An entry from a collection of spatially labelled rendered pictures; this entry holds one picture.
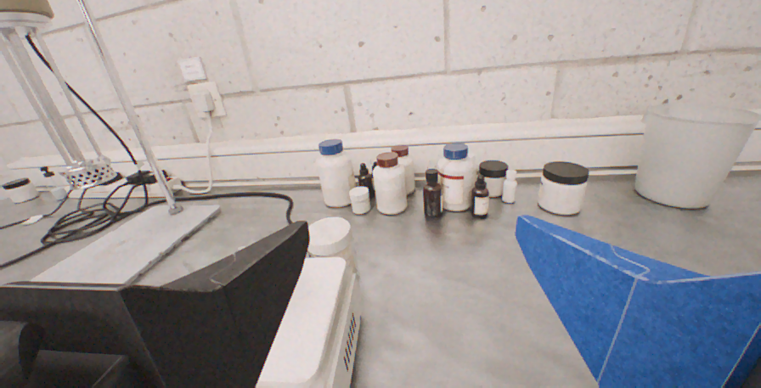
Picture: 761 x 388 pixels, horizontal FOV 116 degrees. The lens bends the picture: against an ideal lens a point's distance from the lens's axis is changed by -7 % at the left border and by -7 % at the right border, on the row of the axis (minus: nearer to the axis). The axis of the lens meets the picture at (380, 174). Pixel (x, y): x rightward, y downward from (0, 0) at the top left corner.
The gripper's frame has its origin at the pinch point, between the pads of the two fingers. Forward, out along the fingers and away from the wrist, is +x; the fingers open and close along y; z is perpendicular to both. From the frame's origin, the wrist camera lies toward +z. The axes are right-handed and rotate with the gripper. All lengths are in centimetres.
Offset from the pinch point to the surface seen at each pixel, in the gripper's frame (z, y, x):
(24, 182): -16, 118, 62
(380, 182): -10.5, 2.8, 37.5
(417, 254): -18.2, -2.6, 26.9
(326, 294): -11.4, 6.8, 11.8
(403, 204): -15.5, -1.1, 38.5
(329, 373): -14.1, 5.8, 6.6
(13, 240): -23, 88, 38
